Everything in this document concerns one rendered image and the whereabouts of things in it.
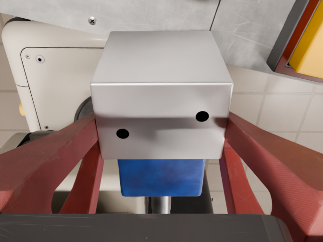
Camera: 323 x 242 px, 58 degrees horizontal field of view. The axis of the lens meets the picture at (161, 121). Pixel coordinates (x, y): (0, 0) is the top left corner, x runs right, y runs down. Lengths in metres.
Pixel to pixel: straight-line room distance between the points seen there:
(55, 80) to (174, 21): 0.69
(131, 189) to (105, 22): 0.16
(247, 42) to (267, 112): 1.08
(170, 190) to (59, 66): 0.77
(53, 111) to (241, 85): 0.73
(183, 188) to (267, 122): 1.24
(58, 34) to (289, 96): 0.93
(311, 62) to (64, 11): 0.21
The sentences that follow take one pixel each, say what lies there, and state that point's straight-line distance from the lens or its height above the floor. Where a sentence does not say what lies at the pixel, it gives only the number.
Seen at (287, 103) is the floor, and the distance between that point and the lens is 1.35.
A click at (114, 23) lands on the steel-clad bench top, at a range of 0.27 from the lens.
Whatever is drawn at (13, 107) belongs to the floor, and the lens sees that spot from 1.39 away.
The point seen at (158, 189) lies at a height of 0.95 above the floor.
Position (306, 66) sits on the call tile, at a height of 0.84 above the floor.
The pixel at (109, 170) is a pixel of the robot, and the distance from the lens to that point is 0.40.
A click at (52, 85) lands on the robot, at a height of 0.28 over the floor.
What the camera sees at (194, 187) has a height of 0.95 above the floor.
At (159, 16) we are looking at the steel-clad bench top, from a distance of 0.26.
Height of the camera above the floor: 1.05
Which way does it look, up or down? 55 degrees down
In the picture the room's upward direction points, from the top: 179 degrees clockwise
